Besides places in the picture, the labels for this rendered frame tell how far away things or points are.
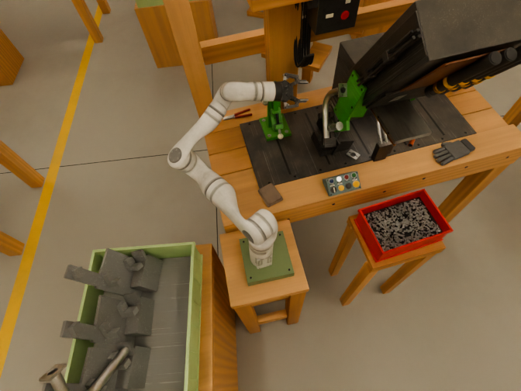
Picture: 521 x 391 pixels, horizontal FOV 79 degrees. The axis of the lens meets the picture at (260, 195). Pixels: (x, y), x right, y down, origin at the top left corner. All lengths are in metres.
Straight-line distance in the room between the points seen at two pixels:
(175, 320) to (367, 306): 1.30
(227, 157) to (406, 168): 0.85
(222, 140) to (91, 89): 2.36
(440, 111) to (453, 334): 1.32
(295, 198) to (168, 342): 0.77
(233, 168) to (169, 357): 0.84
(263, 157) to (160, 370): 0.98
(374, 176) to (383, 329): 1.06
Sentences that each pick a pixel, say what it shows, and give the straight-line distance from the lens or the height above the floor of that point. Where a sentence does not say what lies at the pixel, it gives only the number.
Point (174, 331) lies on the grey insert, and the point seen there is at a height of 0.85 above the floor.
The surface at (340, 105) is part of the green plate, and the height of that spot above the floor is 1.13.
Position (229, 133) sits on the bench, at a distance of 1.70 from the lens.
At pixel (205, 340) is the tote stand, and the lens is 1.38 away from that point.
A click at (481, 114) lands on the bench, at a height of 0.88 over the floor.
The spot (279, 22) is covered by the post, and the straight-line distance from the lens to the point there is 1.48.
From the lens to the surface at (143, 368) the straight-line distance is 1.35.
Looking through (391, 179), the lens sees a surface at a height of 0.90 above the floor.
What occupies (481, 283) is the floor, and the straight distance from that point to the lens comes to 2.56.
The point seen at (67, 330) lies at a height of 1.15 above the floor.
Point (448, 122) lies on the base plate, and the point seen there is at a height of 0.90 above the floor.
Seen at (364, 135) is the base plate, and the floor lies 0.90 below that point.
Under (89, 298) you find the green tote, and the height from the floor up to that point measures 0.93.
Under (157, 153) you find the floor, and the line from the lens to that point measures 2.92.
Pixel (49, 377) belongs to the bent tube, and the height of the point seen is 1.20.
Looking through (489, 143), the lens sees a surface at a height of 0.90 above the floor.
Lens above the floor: 2.13
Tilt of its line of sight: 59 degrees down
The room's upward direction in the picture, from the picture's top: 6 degrees counter-clockwise
